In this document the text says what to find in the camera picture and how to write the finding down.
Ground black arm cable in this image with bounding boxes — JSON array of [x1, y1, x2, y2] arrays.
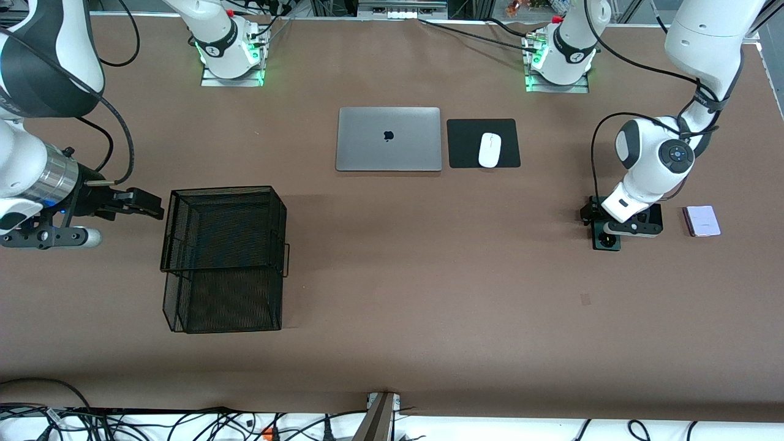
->
[[582, 0, 720, 203], [67, 0, 140, 186]]

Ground white power strip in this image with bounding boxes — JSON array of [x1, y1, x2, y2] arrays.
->
[[358, 0, 448, 20]]

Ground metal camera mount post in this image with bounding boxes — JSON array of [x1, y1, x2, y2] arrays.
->
[[352, 392, 402, 441]]

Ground white computer mouse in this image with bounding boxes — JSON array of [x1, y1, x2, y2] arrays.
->
[[478, 132, 502, 168]]

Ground looped black floor cable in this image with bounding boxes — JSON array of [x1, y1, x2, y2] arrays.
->
[[0, 378, 92, 412]]

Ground black table cable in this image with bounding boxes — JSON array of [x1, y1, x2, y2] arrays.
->
[[418, 18, 540, 53]]

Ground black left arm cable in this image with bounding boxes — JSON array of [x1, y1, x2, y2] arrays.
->
[[582, 0, 720, 203]]

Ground silver closed laptop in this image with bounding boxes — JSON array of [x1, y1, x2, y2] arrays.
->
[[336, 107, 443, 173]]

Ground dark green smartphone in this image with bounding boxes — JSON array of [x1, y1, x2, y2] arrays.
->
[[589, 196, 622, 252]]

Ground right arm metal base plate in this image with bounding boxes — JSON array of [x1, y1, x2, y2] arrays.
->
[[201, 61, 265, 88]]

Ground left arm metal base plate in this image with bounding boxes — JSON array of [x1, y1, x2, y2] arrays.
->
[[526, 69, 590, 94]]

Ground tangled black floor cables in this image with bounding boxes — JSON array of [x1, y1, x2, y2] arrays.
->
[[0, 404, 368, 441]]

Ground aluminium frame corner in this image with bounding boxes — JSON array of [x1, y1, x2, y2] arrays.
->
[[742, 0, 784, 45]]

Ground black mouse pad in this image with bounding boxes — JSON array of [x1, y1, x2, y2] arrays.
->
[[447, 118, 522, 169]]

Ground lilac flip phone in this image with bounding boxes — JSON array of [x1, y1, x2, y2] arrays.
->
[[683, 205, 722, 238]]

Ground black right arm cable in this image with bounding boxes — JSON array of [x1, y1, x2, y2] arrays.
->
[[67, 0, 140, 186]]

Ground black wire mesh basket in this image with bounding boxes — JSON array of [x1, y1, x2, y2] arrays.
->
[[160, 186, 290, 334]]

